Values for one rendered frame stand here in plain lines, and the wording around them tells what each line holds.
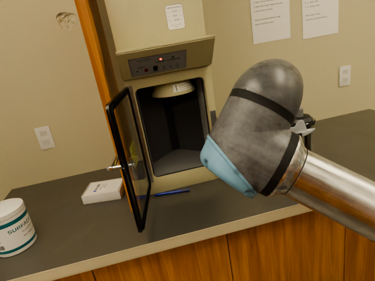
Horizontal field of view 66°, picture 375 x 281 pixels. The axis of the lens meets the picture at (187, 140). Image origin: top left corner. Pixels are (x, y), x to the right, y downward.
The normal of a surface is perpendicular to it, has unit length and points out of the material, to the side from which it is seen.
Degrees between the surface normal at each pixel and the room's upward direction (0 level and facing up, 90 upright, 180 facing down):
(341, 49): 90
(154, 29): 90
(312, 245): 90
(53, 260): 0
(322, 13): 90
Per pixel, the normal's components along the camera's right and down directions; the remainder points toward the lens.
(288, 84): 0.37, -0.29
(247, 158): -0.08, 0.07
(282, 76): 0.26, -0.50
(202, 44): 0.25, 0.87
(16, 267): -0.16, -0.93
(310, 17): 0.19, 0.31
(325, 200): -0.35, 0.36
